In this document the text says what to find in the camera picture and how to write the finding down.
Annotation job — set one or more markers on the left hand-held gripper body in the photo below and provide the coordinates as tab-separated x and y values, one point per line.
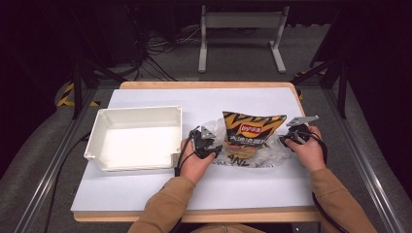
204	145

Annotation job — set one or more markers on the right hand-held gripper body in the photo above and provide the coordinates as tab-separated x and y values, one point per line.
299	131

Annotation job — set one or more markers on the clear plastic bag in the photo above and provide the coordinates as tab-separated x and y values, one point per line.
273	155

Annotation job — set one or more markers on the yellow black chips packet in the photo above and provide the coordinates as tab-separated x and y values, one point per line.
252	129

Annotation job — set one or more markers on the white plastic box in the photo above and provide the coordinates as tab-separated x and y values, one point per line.
136	142

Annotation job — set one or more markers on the person's left hand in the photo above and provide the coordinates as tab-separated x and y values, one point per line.
194	168

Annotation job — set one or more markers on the person's right hand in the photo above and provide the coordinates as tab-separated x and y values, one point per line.
311	153

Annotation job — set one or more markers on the yellow black floor tape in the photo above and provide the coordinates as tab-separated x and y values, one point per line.
66	97
299	93

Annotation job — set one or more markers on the white table sheet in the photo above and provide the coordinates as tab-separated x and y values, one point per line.
207	97

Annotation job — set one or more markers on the black metal stand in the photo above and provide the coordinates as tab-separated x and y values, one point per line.
341	87
77	87

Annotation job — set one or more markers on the person's tan clothing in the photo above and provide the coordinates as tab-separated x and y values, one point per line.
226	229

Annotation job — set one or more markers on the white metal stand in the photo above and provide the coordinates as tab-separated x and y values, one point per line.
241	20

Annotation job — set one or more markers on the aluminium frame rail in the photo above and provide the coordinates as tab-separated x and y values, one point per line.
48	168
366	174

